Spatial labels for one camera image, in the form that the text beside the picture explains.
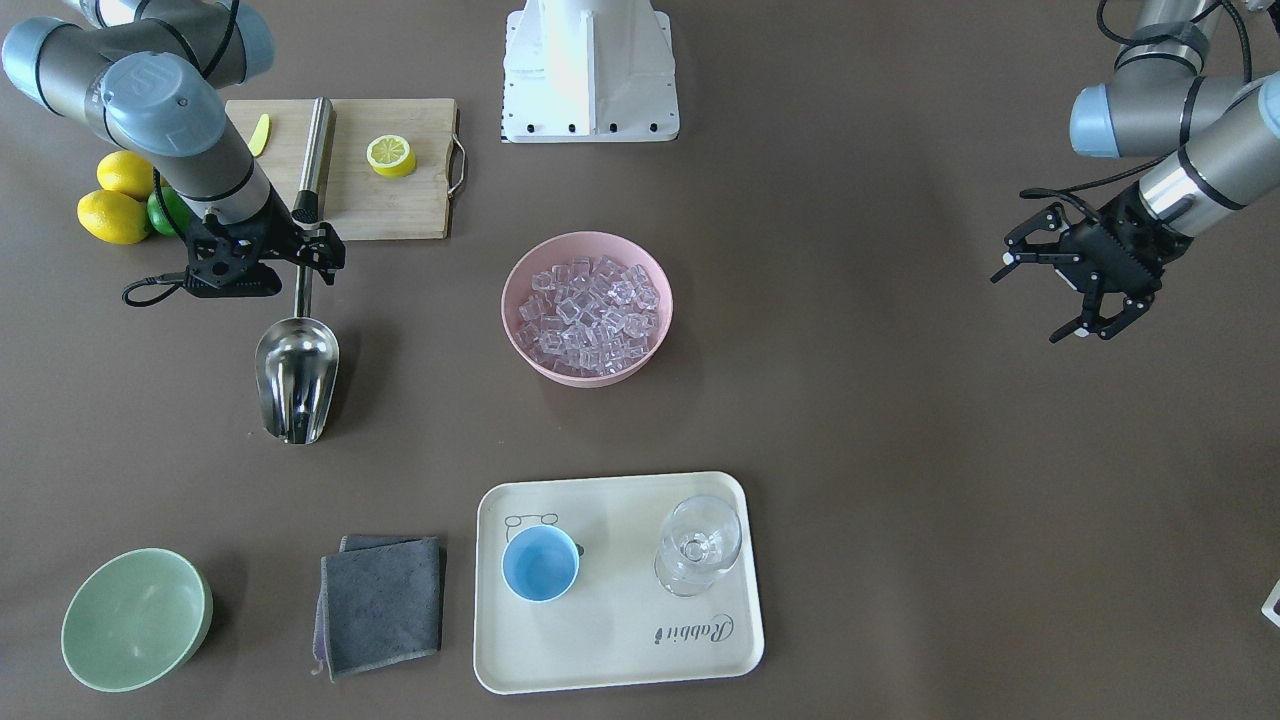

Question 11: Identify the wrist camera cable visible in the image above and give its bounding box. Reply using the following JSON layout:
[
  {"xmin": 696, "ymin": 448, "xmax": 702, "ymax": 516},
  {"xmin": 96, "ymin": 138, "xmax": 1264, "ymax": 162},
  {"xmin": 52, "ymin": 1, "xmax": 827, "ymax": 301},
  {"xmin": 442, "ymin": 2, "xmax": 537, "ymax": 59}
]
[{"xmin": 122, "ymin": 270, "xmax": 196, "ymax": 307}]

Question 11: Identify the yellow lemon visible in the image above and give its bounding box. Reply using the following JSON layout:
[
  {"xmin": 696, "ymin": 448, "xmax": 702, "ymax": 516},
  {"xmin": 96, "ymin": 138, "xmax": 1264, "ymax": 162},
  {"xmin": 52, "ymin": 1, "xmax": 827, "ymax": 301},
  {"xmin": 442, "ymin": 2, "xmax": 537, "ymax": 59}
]
[
  {"xmin": 76, "ymin": 190, "xmax": 152, "ymax": 245},
  {"xmin": 95, "ymin": 150, "xmax": 155, "ymax": 202}
]

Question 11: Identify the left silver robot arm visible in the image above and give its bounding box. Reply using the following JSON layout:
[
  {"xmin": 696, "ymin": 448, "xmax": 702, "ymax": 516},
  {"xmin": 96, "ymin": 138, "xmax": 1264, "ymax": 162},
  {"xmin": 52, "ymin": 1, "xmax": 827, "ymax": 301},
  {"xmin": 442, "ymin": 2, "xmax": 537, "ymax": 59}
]
[{"xmin": 998, "ymin": 1, "xmax": 1279, "ymax": 342}]

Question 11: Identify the halved lemon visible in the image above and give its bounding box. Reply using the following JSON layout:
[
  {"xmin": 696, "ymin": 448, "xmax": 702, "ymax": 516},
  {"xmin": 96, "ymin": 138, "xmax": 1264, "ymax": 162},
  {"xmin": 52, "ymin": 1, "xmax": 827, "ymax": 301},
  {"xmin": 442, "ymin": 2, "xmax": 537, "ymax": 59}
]
[{"xmin": 365, "ymin": 135, "xmax": 417, "ymax": 178}]

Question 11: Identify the wooden cutting board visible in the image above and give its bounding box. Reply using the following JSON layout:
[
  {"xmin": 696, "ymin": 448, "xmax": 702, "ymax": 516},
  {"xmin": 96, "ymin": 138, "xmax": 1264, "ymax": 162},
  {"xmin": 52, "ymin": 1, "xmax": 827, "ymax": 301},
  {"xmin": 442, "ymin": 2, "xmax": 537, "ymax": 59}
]
[{"xmin": 227, "ymin": 97, "xmax": 465, "ymax": 243}]

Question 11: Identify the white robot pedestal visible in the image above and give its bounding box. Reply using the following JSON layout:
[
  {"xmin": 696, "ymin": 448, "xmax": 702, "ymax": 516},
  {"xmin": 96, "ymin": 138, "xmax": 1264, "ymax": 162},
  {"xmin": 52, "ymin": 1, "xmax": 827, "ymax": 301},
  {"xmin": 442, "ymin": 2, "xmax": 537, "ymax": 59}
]
[{"xmin": 500, "ymin": 1, "xmax": 681, "ymax": 143}]

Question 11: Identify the metal muddler black tip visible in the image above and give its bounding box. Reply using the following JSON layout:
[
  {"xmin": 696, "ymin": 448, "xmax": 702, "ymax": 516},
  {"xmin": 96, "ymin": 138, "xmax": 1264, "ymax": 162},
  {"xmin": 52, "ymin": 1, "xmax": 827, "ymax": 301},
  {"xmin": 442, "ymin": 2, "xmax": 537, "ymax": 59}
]
[{"xmin": 292, "ymin": 97, "xmax": 335, "ymax": 225}]

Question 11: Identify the green lime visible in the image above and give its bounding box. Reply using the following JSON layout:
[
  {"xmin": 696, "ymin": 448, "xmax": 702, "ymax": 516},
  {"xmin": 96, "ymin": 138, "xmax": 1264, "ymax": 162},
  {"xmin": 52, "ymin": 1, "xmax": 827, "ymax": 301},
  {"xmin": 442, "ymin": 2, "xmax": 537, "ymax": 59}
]
[{"xmin": 146, "ymin": 186, "xmax": 192, "ymax": 237}]

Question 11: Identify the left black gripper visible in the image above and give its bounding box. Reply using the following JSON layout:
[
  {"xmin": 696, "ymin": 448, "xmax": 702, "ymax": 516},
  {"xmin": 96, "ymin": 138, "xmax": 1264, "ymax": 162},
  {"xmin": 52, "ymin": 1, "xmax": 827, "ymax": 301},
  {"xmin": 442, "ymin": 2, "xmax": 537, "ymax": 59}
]
[{"xmin": 989, "ymin": 184, "xmax": 1193, "ymax": 345}]

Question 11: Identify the clear wine glass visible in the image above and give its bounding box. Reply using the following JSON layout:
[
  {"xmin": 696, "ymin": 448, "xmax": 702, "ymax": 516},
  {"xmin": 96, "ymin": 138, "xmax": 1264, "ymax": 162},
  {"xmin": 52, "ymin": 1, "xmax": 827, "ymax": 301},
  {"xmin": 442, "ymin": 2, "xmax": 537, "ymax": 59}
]
[{"xmin": 654, "ymin": 495, "xmax": 742, "ymax": 597}]

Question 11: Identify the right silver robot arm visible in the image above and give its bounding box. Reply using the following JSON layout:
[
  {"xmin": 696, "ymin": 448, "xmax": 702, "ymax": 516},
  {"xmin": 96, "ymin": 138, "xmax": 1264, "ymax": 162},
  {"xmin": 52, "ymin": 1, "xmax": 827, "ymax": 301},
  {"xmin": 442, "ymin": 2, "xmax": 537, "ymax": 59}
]
[{"xmin": 3, "ymin": 1, "xmax": 346, "ymax": 299}]

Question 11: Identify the cream serving tray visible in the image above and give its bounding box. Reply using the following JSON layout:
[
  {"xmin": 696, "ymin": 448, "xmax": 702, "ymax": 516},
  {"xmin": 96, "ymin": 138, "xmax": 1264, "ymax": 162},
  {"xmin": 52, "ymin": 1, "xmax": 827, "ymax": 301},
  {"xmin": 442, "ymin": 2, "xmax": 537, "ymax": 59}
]
[{"xmin": 474, "ymin": 471, "xmax": 765, "ymax": 694}]

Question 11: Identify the metal ice scoop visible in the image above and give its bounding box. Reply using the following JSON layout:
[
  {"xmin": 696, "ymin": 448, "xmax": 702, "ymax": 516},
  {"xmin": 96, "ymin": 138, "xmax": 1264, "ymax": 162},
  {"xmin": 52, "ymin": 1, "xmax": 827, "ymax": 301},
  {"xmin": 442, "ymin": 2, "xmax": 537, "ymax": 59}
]
[{"xmin": 255, "ymin": 266, "xmax": 340, "ymax": 445}]

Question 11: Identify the light blue cup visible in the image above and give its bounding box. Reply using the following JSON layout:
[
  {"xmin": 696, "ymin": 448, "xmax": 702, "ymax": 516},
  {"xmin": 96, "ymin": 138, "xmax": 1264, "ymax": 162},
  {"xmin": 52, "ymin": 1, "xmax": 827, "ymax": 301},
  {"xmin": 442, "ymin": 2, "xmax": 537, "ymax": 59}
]
[{"xmin": 500, "ymin": 525, "xmax": 581, "ymax": 603}]

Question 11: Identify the pink bowl of ice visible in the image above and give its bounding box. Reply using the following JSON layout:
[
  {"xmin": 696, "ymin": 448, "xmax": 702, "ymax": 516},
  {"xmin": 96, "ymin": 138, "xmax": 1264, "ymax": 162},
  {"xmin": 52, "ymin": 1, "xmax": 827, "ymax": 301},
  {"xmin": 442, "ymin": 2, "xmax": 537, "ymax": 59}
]
[{"xmin": 500, "ymin": 231, "xmax": 675, "ymax": 388}]

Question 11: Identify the green ceramic bowl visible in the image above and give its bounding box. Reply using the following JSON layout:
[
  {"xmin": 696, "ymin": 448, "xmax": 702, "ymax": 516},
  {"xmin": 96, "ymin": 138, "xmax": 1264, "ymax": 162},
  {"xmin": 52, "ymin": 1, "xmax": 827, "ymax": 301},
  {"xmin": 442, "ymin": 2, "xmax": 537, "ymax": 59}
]
[{"xmin": 60, "ymin": 548, "xmax": 212, "ymax": 693}]

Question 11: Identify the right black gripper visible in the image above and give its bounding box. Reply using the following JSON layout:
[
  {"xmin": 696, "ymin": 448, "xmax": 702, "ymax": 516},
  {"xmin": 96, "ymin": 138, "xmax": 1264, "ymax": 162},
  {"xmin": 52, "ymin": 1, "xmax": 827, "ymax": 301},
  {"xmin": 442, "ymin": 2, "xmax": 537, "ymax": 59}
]
[{"xmin": 180, "ymin": 205, "xmax": 346, "ymax": 299}]

